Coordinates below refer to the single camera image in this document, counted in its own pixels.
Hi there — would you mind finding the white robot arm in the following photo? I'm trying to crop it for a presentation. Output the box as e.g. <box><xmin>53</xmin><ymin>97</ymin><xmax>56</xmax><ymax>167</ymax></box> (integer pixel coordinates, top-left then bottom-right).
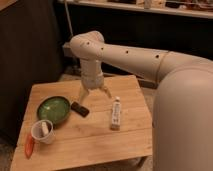
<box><xmin>70</xmin><ymin>31</ymin><xmax>213</xmax><ymax>171</ymax></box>

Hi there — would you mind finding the white block in cup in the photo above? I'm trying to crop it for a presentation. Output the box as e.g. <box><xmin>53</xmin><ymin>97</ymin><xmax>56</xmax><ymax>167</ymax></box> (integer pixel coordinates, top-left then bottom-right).
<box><xmin>41</xmin><ymin>122</ymin><xmax>49</xmax><ymax>136</ymax></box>

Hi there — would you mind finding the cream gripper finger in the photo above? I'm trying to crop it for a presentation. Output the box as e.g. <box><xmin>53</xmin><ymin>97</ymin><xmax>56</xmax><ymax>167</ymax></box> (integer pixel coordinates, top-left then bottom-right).
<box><xmin>78</xmin><ymin>87</ymin><xmax>89</xmax><ymax>103</ymax></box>
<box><xmin>100</xmin><ymin>85</ymin><xmax>112</xmax><ymax>98</ymax></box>

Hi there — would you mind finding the black rectangular block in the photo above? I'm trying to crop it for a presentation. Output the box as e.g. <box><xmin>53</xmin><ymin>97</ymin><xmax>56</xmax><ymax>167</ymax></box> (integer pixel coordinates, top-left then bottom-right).
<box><xmin>71</xmin><ymin>102</ymin><xmax>89</xmax><ymax>117</ymax></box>

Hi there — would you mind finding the orange carrot toy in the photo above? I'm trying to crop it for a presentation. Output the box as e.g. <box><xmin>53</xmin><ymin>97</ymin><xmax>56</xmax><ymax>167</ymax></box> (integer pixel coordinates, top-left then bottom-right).
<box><xmin>25</xmin><ymin>134</ymin><xmax>35</xmax><ymax>158</ymax></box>

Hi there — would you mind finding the wooden table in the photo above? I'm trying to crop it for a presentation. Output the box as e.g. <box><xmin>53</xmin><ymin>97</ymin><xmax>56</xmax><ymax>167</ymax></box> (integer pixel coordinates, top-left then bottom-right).
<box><xmin>11</xmin><ymin>75</ymin><xmax>152</xmax><ymax>171</ymax></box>

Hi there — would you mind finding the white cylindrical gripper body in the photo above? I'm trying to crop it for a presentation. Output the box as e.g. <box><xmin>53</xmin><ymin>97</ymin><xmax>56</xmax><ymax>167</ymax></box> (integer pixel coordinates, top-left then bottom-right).
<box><xmin>81</xmin><ymin>75</ymin><xmax>104</xmax><ymax>89</ymax></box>

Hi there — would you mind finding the green bowl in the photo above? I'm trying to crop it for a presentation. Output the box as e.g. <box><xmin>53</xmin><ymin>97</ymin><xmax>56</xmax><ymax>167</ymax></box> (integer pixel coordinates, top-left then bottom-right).
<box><xmin>37</xmin><ymin>96</ymin><xmax>71</xmax><ymax>125</ymax></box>

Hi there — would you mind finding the white cup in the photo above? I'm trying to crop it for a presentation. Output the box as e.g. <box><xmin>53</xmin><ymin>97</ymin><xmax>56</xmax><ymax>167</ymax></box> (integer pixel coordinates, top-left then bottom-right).
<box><xmin>31</xmin><ymin>120</ymin><xmax>55</xmax><ymax>144</ymax></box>

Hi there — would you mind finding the metal stand pole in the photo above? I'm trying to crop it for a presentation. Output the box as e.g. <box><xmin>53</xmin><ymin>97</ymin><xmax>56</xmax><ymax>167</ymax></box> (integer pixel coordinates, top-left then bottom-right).
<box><xmin>64</xmin><ymin>0</ymin><xmax>73</xmax><ymax>39</ymax></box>

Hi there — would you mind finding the upper wooden shelf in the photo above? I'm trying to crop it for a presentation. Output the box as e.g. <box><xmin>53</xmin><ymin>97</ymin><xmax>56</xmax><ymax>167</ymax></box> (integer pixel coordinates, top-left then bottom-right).
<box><xmin>57</xmin><ymin>0</ymin><xmax>213</xmax><ymax>19</ymax></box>

